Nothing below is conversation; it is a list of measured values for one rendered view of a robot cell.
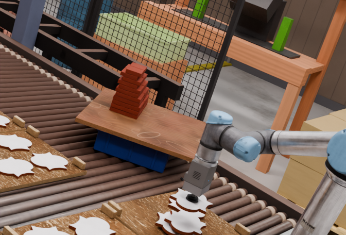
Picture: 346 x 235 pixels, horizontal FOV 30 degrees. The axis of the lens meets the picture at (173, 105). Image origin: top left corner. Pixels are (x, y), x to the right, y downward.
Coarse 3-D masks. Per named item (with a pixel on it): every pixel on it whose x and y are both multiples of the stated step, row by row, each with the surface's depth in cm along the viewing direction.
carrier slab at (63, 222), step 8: (64, 216) 202; (72, 216) 203; (88, 216) 206; (96, 216) 208; (104, 216) 210; (32, 224) 192; (40, 224) 193; (48, 224) 195; (56, 224) 196; (64, 224) 198; (112, 224) 207; (120, 224) 208; (0, 232) 183; (16, 232) 185; (24, 232) 186; (72, 232) 194; (120, 232) 203; (128, 232) 205
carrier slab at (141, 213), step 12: (120, 204) 221; (132, 204) 224; (144, 204) 227; (156, 204) 230; (120, 216) 213; (132, 216) 216; (144, 216) 218; (156, 216) 221; (204, 216) 232; (216, 216) 235; (132, 228) 208; (144, 228) 211; (156, 228) 213; (204, 228) 224; (216, 228) 226; (228, 228) 229
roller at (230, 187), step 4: (228, 184) 271; (232, 184) 272; (236, 184) 274; (216, 188) 264; (220, 188) 265; (224, 188) 266; (228, 188) 268; (232, 188) 270; (236, 188) 273; (208, 192) 257; (212, 192) 259; (216, 192) 261; (220, 192) 263; (224, 192) 265; (228, 192) 268; (208, 196) 256; (212, 196) 258; (216, 196) 261
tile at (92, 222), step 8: (80, 216) 203; (72, 224) 197; (80, 224) 198; (88, 224) 200; (96, 224) 201; (104, 224) 203; (80, 232) 194; (88, 232) 195; (96, 232) 197; (104, 232) 198; (112, 232) 199
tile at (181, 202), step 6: (180, 192) 212; (186, 192) 213; (174, 198) 208; (180, 198) 208; (204, 198) 213; (180, 204) 204; (186, 204) 205; (192, 204) 206; (198, 204) 208; (204, 204) 209; (210, 204) 211; (186, 210) 203; (192, 210) 203; (198, 210) 205; (204, 210) 205
